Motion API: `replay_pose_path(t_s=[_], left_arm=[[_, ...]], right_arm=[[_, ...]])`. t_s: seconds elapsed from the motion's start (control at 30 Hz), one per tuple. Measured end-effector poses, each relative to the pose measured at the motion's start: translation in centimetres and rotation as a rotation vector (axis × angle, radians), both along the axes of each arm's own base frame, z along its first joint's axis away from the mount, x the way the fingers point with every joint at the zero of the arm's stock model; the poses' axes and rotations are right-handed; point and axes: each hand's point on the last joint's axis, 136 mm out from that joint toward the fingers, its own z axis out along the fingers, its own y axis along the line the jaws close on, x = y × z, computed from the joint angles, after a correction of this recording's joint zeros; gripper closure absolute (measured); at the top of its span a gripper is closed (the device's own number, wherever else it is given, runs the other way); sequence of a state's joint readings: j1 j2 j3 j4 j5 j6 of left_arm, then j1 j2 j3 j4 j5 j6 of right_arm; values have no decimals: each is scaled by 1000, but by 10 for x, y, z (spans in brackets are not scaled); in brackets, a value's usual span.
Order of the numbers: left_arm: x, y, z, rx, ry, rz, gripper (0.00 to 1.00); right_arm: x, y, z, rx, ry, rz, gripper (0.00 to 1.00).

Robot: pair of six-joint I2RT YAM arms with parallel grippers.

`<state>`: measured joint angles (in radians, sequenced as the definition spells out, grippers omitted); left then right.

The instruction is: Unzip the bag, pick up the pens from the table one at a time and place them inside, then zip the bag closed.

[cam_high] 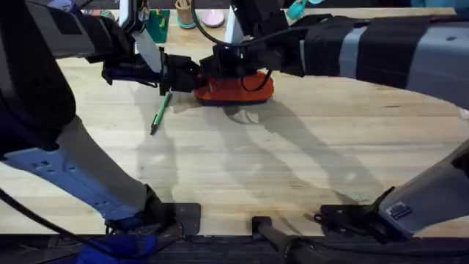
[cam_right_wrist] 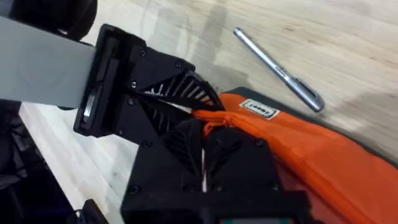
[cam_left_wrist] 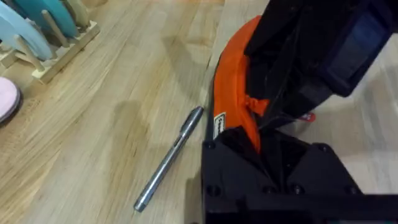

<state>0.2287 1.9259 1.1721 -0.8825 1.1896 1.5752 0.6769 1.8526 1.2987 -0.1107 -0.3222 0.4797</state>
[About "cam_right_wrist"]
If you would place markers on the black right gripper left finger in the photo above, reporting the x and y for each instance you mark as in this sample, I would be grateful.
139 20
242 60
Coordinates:
168 168

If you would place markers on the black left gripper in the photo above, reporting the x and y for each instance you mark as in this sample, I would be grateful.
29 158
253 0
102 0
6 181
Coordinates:
105 77

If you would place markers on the silver pen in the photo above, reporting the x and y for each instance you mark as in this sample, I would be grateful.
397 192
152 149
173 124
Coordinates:
298 85

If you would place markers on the orange zip bag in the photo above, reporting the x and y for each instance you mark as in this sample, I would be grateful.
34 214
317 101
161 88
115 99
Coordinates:
311 149

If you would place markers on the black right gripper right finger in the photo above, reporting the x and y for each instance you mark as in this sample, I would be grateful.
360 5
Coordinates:
239 165

